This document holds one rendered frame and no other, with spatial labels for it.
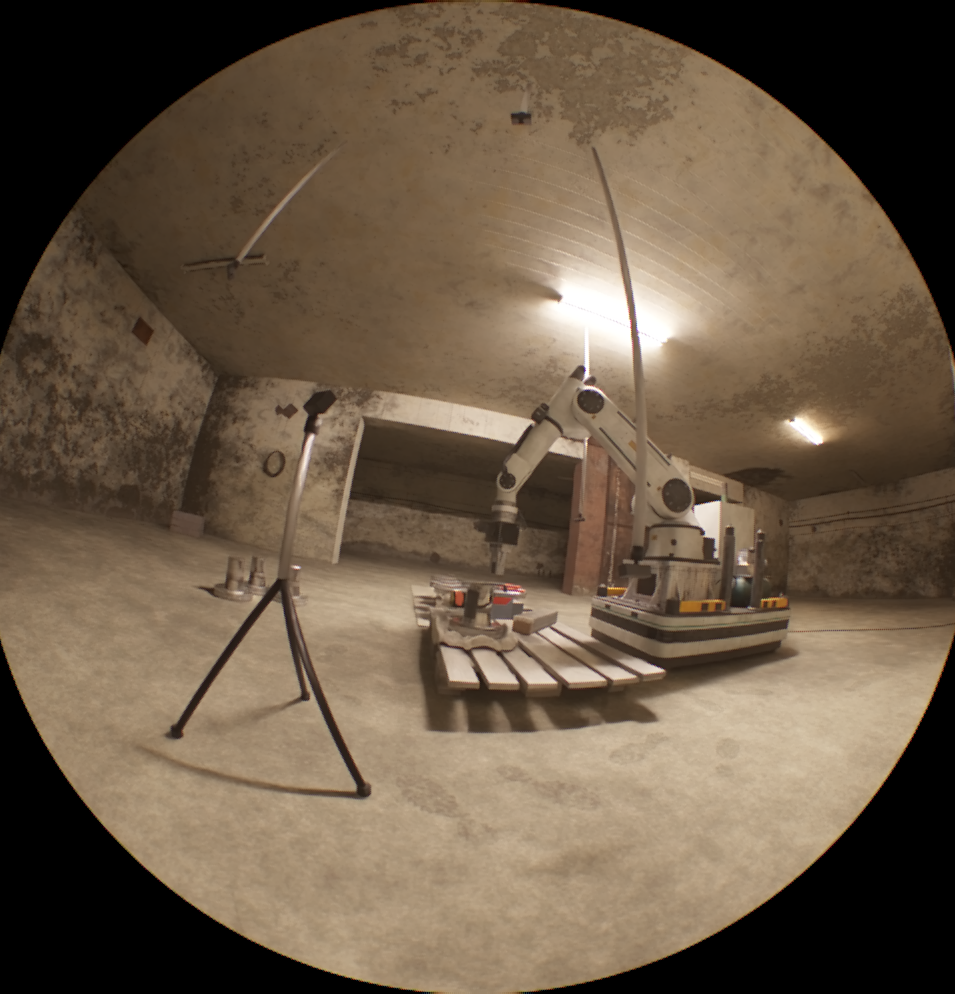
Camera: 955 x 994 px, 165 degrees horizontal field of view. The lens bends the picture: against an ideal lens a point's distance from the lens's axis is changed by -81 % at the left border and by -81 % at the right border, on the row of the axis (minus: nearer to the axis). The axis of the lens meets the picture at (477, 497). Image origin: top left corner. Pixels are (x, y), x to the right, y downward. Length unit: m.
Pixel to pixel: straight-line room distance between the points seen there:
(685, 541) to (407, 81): 3.30
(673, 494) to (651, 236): 1.98
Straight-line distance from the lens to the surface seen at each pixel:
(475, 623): 1.52
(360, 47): 2.62
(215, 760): 0.83
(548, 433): 2.15
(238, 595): 2.11
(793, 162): 2.95
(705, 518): 2.75
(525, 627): 1.74
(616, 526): 6.25
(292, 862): 0.64
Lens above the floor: 0.53
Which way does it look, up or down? 10 degrees up
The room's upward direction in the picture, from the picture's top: 8 degrees clockwise
